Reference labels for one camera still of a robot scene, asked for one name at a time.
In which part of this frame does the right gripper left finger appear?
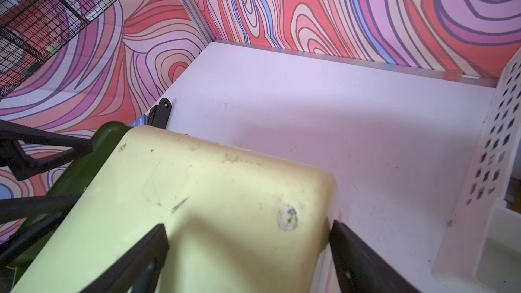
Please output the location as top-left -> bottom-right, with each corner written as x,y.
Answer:
82,223 -> 170,292

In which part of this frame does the left black wire basket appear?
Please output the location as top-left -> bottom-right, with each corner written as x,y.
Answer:
1,0 -> 118,98

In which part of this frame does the blue card pack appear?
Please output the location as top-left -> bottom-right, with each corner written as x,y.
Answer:
129,115 -> 148,127

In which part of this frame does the green drawer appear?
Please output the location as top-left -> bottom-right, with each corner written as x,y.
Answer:
6,122 -> 131,286

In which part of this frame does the white file organizer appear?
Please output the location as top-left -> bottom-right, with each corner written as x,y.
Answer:
432,52 -> 520,292

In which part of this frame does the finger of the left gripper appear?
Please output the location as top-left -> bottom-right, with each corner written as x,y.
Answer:
1,120 -> 94,181
1,194 -> 81,267

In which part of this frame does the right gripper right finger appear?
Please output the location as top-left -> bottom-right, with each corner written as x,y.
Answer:
329,220 -> 418,293

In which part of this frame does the green drawer cabinet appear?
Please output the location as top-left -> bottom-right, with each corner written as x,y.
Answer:
14,126 -> 336,292

